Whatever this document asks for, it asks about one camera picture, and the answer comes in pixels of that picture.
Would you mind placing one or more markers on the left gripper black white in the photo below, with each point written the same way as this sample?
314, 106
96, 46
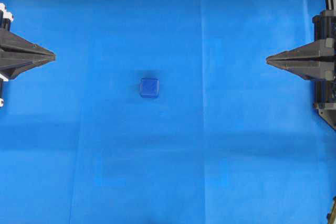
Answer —
19, 55

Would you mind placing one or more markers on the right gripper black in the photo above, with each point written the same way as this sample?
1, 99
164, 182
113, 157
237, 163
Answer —
322, 68

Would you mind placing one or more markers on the blue block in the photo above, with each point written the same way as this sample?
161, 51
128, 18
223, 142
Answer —
149, 88

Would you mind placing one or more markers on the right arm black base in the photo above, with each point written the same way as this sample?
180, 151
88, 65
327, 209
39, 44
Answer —
327, 112

